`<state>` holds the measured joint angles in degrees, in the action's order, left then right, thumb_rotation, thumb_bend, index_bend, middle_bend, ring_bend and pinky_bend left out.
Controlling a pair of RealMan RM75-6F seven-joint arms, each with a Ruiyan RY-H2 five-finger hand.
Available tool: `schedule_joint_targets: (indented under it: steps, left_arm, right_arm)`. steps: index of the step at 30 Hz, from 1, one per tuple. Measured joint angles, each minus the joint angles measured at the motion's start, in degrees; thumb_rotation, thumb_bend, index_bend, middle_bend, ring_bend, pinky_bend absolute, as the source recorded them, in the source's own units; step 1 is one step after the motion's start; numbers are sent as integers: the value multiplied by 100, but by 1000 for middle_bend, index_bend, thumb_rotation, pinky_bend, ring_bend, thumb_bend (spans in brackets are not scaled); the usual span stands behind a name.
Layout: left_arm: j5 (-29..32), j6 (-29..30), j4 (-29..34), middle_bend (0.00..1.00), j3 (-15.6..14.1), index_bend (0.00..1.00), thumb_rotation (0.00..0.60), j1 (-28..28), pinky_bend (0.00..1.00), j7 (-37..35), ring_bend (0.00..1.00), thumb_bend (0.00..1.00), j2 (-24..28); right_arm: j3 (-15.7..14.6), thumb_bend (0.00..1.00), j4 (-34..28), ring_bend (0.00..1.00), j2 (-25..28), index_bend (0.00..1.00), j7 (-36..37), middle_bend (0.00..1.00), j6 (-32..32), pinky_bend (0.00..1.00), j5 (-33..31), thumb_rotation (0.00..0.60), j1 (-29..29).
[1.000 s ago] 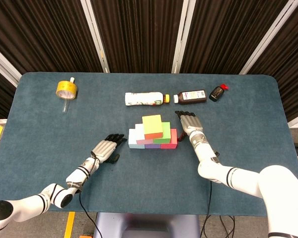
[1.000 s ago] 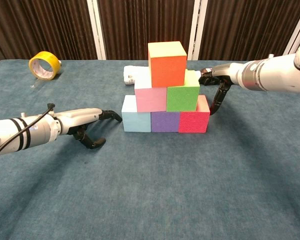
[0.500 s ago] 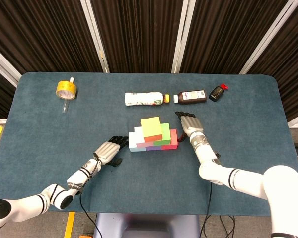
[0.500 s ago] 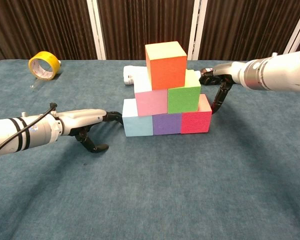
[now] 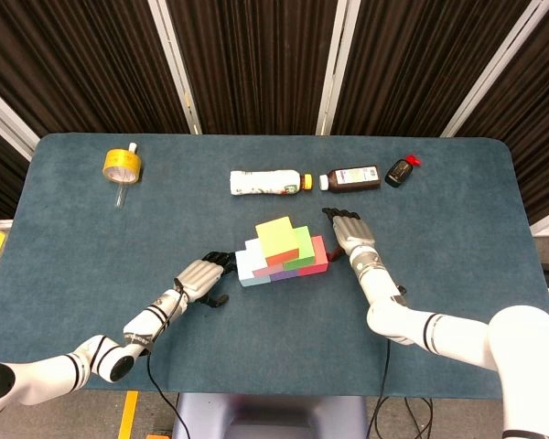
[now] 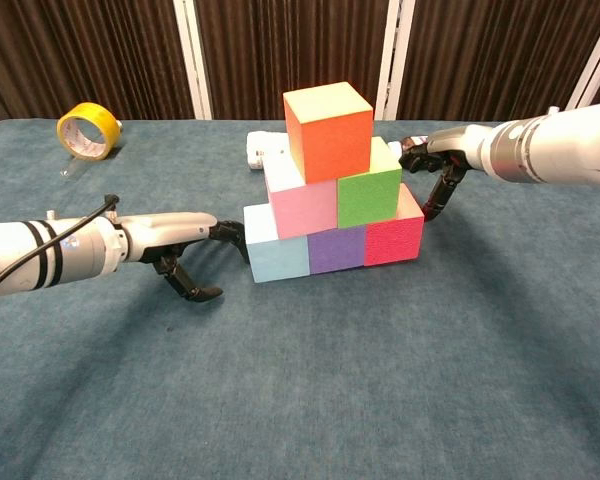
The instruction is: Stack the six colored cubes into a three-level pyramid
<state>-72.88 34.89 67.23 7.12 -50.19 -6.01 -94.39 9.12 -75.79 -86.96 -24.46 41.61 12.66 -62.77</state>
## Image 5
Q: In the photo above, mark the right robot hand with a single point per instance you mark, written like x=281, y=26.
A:
x=354, y=231

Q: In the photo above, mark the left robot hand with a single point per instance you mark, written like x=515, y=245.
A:
x=201, y=276

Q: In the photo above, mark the red foam cube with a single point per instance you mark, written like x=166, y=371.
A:
x=319, y=256

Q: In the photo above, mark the light blue foam cube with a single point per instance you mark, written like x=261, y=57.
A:
x=247, y=270

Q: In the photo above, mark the green foam cube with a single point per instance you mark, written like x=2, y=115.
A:
x=304, y=249

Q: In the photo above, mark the pink foam cube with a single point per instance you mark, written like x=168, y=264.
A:
x=256, y=251

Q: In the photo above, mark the orange foam cube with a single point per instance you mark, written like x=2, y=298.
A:
x=279, y=238

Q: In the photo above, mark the purple foam cube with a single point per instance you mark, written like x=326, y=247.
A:
x=286, y=275

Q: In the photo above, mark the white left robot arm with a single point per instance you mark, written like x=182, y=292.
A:
x=73, y=356

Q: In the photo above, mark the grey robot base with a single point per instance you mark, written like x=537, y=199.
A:
x=274, y=411

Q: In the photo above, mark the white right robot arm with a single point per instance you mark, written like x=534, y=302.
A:
x=462, y=334

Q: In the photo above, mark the brown medicine bottle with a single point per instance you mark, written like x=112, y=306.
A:
x=352, y=179

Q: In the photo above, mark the small black bottle red cap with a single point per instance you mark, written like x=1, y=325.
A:
x=397, y=173

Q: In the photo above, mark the teal felt table mat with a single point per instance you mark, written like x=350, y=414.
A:
x=256, y=338

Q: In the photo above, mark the white labelled drink bottle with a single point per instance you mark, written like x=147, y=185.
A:
x=261, y=183

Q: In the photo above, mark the clear tube with white cap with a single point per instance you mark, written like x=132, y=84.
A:
x=120, y=194

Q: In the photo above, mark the yellow tape roll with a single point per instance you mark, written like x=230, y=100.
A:
x=119, y=159

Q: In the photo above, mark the orange floor marker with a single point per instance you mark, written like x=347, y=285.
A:
x=158, y=437

